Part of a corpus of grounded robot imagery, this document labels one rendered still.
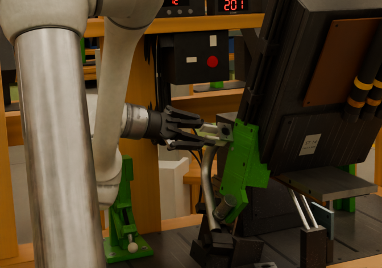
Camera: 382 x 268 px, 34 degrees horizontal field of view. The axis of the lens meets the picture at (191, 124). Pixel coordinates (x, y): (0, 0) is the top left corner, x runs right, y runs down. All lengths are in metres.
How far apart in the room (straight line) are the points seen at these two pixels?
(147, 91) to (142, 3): 0.81
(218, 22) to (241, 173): 0.45
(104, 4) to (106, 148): 0.42
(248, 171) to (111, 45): 0.56
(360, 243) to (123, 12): 1.06
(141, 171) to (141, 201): 0.09
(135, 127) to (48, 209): 0.68
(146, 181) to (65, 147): 1.01
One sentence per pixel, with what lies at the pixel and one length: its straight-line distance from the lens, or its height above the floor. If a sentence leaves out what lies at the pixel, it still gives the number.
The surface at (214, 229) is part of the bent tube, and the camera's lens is 1.67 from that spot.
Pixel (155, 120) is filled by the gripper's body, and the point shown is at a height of 1.29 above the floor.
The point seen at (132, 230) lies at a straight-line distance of 1.69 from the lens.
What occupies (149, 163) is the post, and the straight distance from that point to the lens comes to 1.88.
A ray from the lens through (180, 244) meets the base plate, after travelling 1.81.
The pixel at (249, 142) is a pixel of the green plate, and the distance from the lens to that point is 1.58.
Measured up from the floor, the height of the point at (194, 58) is 1.42.
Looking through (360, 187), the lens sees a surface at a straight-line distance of 1.57.
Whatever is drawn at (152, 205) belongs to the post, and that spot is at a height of 0.97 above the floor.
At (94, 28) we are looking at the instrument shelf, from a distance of 1.66.
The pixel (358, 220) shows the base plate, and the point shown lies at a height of 0.90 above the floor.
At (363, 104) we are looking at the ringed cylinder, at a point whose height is 1.33.
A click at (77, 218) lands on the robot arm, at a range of 0.89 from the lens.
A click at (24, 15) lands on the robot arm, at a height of 1.58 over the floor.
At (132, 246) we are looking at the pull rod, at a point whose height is 0.95.
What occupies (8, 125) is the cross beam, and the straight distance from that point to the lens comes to 1.86.
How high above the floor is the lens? 1.61
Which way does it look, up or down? 12 degrees down
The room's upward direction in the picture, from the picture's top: 2 degrees counter-clockwise
